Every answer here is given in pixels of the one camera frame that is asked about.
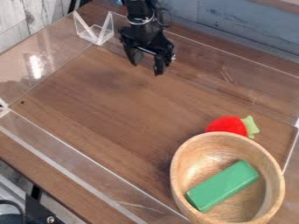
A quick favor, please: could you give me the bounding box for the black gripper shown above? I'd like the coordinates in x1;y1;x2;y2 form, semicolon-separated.
117;18;175;75

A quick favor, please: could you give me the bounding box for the red plush tomato toy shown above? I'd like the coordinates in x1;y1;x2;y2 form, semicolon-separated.
205;115;260;138

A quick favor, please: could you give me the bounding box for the wooden bowl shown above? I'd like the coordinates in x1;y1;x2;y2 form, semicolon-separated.
169;132;285;224

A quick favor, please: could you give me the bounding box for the green rectangular block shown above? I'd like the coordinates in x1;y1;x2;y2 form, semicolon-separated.
184;160;259;213

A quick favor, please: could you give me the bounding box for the black clamp with screw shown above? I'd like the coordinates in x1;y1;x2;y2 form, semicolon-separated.
24;195;65;224

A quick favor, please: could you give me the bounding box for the clear acrylic corner bracket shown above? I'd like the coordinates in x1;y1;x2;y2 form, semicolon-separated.
72;11;114;46

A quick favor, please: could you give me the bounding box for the clear acrylic back wall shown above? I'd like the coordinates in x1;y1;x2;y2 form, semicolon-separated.
109;11;299;125

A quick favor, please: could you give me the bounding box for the clear acrylic wall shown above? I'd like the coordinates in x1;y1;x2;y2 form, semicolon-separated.
0;108;189;224
109;11;299;125

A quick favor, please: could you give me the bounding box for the clear acrylic front wall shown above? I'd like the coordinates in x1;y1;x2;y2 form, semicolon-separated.
0;108;189;224

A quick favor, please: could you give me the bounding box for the black cable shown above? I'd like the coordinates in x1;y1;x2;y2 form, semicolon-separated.
0;199;26;224

